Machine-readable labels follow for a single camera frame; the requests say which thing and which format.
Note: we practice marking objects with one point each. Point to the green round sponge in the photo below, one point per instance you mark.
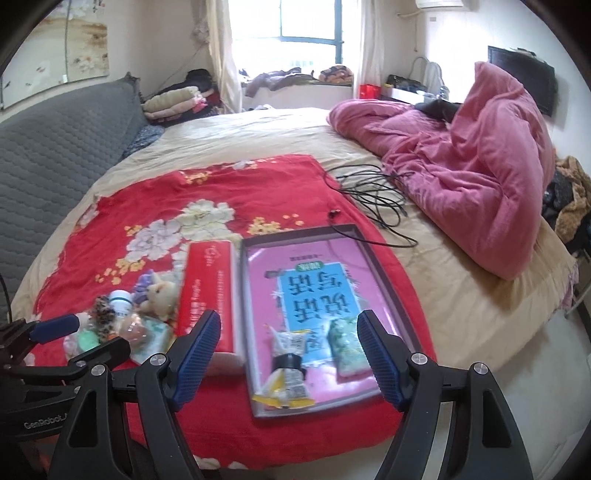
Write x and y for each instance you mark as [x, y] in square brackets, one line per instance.
[87, 342]

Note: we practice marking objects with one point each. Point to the cream curtain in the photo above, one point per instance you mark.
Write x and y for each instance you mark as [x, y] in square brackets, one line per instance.
[369, 41]
[221, 50]

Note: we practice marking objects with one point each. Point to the red cardboard box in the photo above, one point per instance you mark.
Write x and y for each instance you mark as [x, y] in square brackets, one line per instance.
[207, 286]

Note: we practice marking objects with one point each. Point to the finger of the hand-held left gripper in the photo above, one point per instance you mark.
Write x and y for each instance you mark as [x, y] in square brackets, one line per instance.
[101, 351]
[55, 325]

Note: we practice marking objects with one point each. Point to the pink book tray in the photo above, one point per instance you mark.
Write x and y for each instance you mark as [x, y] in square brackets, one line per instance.
[314, 258]

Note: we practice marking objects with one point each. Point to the green white tissue pack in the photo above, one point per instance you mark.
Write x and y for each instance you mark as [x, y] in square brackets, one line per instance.
[346, 348]
[154, 334]

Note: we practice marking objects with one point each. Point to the floral wall painting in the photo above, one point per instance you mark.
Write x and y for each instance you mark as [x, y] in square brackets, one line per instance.
[55, 41]

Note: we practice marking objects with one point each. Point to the white bag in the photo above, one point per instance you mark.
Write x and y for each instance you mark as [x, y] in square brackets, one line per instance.
[434, 78]

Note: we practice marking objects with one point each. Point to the red floral blanket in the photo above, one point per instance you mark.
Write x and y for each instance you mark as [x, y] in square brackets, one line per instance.
[152, 207]

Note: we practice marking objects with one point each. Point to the blue framed window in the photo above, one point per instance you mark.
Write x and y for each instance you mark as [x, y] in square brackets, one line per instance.
[309, 23]

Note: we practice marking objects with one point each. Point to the small red box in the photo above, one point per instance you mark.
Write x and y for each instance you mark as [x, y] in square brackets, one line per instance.
[368, 91]

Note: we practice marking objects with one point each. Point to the blue patterned pillow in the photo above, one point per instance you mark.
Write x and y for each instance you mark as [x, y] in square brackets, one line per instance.
[143, 138]

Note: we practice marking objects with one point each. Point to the cream plush toy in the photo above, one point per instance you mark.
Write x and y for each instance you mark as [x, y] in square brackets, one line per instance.
[159, 293]

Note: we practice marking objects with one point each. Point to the beige bed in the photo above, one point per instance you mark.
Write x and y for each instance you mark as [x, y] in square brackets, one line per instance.
[286, 134]

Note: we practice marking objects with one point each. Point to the yellow white snack packet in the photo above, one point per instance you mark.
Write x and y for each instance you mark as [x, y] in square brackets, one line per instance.
[288, 364]

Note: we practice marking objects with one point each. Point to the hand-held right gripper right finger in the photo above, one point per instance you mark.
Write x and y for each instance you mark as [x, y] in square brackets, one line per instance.
[376, 362]

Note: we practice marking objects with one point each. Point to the leopard print scrunchie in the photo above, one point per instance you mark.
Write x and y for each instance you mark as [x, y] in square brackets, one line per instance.
[101, 311]

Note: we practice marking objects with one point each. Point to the bread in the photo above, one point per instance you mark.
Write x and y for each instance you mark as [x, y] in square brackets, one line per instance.
[131, 330]

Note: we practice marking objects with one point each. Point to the black monitor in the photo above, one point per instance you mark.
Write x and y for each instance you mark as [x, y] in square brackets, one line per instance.
[531, 78]

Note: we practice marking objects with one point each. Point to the grey quilted headboard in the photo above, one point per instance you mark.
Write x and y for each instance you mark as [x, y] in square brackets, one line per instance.
[51, 161]

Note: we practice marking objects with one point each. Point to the black cloth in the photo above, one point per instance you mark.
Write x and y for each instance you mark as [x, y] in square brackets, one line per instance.
[436, 108]

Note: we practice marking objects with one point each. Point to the pile of folded clothes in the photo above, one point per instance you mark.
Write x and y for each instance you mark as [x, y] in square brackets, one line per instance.
[175, 99]

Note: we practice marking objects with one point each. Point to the clothes on window sill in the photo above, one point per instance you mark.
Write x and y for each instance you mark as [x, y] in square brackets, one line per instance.
[295, 76]

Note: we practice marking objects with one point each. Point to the pink quilt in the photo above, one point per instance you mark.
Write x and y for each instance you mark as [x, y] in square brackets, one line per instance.
[485, 175]

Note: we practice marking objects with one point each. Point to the white air conditioner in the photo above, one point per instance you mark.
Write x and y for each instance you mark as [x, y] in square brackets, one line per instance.
[438, 3]

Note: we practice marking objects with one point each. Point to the brown clothes heap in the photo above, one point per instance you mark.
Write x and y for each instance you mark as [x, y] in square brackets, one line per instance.
[570, 198]

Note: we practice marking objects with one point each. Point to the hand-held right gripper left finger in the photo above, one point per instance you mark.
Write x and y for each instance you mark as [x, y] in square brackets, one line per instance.
[198, 357]

